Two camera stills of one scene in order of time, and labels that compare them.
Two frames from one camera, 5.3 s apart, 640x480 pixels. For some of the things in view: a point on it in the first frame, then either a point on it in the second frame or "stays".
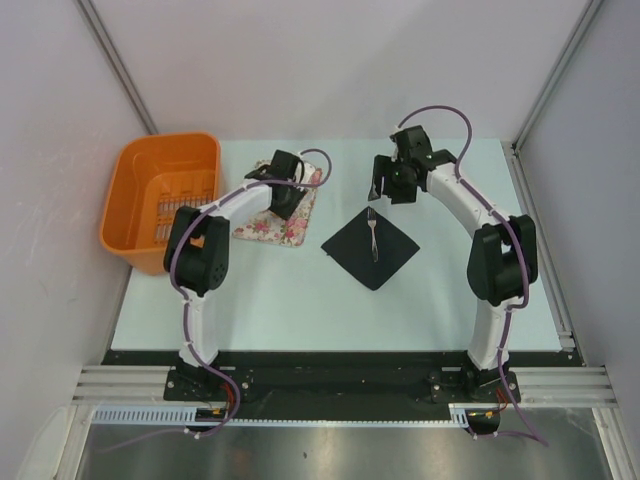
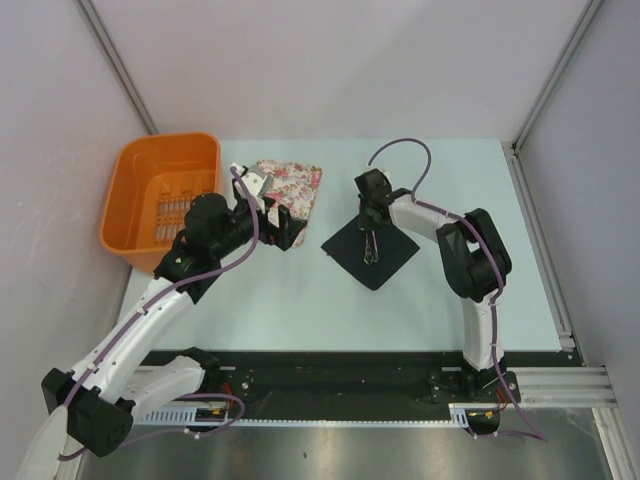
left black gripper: [286, 212] to [288, 227]
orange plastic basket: [150, 177] stays
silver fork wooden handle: [371, 220] stays
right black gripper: [384, 168] to [365, 223]
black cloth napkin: [352, 247] stays
